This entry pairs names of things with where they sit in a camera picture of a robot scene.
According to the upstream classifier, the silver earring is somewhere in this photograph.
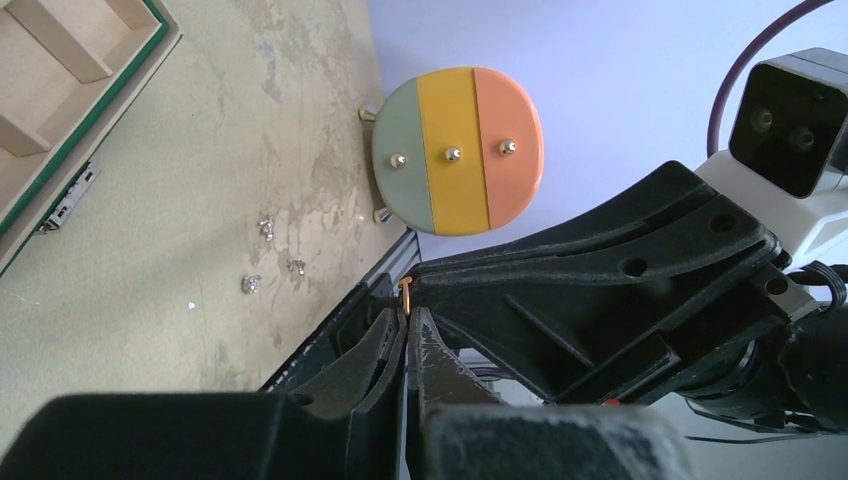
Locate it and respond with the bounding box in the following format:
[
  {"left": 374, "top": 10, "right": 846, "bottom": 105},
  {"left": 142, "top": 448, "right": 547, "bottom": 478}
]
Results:
[
  {"left": 286, "top": 258, "right": 306, "bottom": 277},
  {"left": 241, "top": 275, "right": 262, "bottom": 295},
  {"left": 257, "top": 214, "right": 275, "bottom": 242}
]

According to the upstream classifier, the green jewelry box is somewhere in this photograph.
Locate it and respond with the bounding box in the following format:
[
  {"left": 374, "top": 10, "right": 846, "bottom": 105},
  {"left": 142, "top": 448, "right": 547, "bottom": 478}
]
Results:
[{"left": 1, "top": 1, "right": 182, "bottom": 270}]

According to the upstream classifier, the green jewelry tray insert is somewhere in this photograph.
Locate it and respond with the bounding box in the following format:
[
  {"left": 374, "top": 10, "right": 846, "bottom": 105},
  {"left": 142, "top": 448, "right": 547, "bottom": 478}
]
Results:
[{"left": 1, "top": 1, "right": 173, "bottom": 232}]

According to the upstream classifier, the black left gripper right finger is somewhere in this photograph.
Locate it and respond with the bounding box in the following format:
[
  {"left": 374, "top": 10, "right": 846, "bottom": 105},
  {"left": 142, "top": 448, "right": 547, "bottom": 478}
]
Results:
[{"left": 406, "top": 307, "right": 696, "bottom": 479}]

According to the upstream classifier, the gold hoop earring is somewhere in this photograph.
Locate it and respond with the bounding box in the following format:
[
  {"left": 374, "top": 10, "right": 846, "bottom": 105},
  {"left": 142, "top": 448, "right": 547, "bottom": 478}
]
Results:
[{"left": 398, "top": 276, "right": 413, "bottom": 317}]

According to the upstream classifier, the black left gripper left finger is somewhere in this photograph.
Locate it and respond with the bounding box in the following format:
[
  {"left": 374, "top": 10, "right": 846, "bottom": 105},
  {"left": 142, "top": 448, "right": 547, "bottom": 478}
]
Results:
[{"left": 1, "top": 309, "right": 408, "bottom": 479}]

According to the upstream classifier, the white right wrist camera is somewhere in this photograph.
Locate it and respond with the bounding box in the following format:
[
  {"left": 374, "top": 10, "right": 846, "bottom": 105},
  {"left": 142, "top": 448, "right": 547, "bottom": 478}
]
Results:
[{"left": 695, "top": 47, "right": 847, "bottom": 269}]

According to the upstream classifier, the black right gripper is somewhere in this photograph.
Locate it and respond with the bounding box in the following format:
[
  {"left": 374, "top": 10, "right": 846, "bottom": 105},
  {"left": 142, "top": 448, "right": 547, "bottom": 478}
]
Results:
[{"left": 679, "top": 261, "right": 847, "bottom": 431}]

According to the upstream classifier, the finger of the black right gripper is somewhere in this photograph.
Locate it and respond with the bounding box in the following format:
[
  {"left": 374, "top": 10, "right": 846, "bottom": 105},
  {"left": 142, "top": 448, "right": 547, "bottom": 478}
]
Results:
[
  {"left": 423, "top": 291, "right": 792, "bottom": 405},
  {"left": 409, "top": 161, "right": 780, "bottom": 308}
]

